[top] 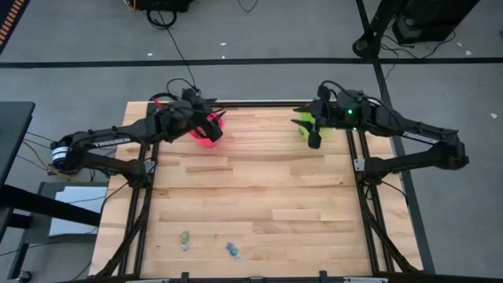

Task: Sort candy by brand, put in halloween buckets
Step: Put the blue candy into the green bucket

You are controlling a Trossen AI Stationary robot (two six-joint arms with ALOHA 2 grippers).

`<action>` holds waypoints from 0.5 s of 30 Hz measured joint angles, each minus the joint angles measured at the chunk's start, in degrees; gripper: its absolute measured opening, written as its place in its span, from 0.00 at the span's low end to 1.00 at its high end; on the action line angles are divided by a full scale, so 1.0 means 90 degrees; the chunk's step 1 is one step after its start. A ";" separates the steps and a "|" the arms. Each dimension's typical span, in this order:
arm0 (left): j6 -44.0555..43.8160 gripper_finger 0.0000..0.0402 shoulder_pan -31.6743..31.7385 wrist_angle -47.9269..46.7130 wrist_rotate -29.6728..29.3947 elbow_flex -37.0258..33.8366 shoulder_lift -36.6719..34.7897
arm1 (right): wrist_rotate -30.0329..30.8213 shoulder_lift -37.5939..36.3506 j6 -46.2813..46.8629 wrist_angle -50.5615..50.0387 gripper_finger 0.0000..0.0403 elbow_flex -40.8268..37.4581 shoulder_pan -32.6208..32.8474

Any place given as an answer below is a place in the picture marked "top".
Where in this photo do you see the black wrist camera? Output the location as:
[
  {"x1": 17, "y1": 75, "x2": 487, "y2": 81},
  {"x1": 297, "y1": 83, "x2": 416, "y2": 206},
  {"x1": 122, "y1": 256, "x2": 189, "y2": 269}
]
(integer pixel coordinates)
[
  {"x1": 201, "y1": 116, "x2": 224, "y2": 144},
  {"x1": 307, "y1": 124, "x2": 323, "y2": 150}
]

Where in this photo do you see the black aluminium table frame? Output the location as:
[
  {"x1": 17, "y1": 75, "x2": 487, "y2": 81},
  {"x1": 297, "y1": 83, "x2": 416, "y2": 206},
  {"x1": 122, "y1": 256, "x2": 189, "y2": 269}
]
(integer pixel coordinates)
[{"x1": 90, "y1": 100, "x2": 424, "y2": 283}]

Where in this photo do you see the black floor cable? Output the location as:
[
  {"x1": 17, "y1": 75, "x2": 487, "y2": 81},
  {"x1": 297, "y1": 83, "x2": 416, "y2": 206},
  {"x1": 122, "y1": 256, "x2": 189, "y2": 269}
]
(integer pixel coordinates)
[{"x1": 145, "y1": 7, "x2": 204, "y2": 95}]

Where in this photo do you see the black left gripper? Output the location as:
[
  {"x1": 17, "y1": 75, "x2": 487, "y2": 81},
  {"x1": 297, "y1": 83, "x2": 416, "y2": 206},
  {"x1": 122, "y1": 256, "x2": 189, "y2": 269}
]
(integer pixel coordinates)
[{"x1": 159, "y1": 88, "x2": 227, "y2": 139}]

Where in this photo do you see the black equipment cart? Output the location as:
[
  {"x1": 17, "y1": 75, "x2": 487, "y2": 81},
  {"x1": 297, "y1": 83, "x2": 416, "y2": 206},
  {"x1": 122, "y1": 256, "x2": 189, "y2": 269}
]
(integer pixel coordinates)
[{"x1": 135, "y1": 0, "x2": 194, "y2": 13}]

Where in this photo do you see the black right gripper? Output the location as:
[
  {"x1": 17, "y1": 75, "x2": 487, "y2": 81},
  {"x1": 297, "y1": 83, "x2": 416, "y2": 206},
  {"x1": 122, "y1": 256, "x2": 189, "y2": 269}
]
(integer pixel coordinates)
[{"x1": 290, "y1": 80, "x2": 373, "y2": 134}]

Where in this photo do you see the black desk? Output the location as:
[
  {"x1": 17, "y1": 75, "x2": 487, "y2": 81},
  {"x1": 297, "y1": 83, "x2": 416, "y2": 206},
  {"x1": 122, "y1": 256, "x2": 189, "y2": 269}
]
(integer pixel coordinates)
[{"x1": 0, "y1": 101, "x2": 36, "y2": 188}]

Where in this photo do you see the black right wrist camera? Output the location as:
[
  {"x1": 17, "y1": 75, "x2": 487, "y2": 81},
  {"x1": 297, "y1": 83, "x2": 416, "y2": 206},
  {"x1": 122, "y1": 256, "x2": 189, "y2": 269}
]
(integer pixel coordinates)
[{"x1": 307, "y1": 124, "x2": 323, "y2": 150}]

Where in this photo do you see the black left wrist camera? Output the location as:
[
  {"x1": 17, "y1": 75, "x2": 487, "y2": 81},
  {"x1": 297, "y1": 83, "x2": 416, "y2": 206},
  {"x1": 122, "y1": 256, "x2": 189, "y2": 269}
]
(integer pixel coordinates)
[{"x1": 201, "y1": 116, "x2": 224, "y2": 144}]

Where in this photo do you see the black stand base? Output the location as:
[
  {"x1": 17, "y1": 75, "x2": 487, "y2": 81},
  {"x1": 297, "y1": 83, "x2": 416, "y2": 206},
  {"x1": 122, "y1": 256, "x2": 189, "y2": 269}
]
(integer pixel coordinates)
[{"x1": 351, "y1": 0, "x2": 409, "y2": 60}]

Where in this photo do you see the black equipment box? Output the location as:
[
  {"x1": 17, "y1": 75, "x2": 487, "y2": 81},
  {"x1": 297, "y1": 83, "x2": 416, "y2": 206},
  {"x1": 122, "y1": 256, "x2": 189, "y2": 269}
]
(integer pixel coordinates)
[{"x1": 391, "y1": 0, "x2": 481, "y2": 45}]

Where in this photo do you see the black striped floor mat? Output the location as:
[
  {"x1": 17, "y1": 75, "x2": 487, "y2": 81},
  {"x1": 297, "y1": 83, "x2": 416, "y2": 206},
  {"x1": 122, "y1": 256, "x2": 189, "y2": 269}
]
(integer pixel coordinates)
[{"x1": 0, "y1": 0, "x2": 31, "y2": 54}]

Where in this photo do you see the black desk leg frame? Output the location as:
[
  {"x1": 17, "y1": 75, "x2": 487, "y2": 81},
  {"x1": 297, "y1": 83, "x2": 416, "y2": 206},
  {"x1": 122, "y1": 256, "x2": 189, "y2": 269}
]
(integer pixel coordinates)
[{"x1": 0, "y1": 183, "x2": 102, "y2": 281}]

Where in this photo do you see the blue candy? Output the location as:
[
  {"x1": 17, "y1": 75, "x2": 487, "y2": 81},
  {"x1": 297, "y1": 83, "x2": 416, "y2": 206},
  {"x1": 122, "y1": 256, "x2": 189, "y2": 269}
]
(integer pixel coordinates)
[{"x1": 225, "y1": 241, "x2": 241, "y2": 259}]

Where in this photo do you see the green halloween bucket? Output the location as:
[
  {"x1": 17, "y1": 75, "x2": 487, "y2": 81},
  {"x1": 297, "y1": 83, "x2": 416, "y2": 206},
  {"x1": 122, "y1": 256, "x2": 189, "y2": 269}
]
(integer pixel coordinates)
[{"x1": 298, "y1": 111, "x2": 338, "y2": 143}]

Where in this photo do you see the pink halloween bucket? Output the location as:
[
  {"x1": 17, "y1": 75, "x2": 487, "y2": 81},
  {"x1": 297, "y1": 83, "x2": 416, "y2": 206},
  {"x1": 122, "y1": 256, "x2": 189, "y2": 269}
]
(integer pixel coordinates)
[{"x1": 189, "y1": 111, "x2": 226, "y2": 149}]

